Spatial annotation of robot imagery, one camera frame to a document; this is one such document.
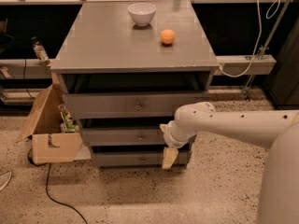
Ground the white hanging cable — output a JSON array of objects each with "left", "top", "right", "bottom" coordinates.
[{"left": 218, "top": 0, "right": 282, "bottom": 78}]

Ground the black floor cable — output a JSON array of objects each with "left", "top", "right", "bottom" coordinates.
[{"left": 27, "top": 147, "right": 89, "bottom": 224}]

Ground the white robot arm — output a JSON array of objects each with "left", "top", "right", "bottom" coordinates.
[{"left": 160, "top": 102, "right": 299, "bottom": 224}]

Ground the white bowl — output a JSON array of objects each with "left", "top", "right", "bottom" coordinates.
[{"left": 127, "top": 3, "right": 156, "bottom": 26}]

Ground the orange ball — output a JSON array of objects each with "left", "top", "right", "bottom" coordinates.
[{"left": 160, "top": 29, "right": 176, "bottom": 45}]

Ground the grey bottom drawer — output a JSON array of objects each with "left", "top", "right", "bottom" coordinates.
[{"left": 91, "top": 149, "right": 192, "bottom": 168}]

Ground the grey top drawer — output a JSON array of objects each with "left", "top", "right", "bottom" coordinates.
[{"left": 63, "top": 91, "right": 209, "bottom": 119}]

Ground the grey drawer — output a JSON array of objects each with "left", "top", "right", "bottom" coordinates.
[
  {"left": 91, "top": 149, "right": 192, "bottom": 168},
  {"left": 80, "top": 127, "right": 164, "bottom": 147},
  {"left": 63, "top": 91, "right": 209, "bottom": 119}
]

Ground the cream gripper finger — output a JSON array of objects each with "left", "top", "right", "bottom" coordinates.
[{"left": 162, "top": 147, "right": 178, "bottom": 170}]

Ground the metal stand pole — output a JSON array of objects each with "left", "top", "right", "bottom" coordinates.
[{"left": 241, "top": 0, "right": 299, "bottom": 102}]

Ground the clear plastic bottle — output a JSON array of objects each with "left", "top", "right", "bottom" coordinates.
[{"left": 31, "top": 36, "right": 50, "bottom": 65}]

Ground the green snack package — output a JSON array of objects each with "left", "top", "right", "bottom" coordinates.
[{"left": 58, "top": 104, "right": 79, "bottom": 133}]

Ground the dark grey cabinet right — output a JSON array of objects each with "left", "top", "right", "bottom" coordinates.
[{"left": 264, "top": 18, "right": 299, "bottom": 110}]

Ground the grey drawer cabinet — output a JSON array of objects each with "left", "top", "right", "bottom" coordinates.
[{"left": 51, "top": 0, "right": 218, "bottom": 165}]

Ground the open cardboard box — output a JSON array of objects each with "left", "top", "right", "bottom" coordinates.
[{"left": 17, "top": 73, "right": 91, "bottom": 164}]

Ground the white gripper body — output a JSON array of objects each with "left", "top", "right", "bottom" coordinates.
[{"left": 160, "top": 120, "right": 196, "bottom": 148}]

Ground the white object floor left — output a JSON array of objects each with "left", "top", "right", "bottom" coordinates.
[{"left": 0, "top": 171, "right": 12, "bottom": 191}]

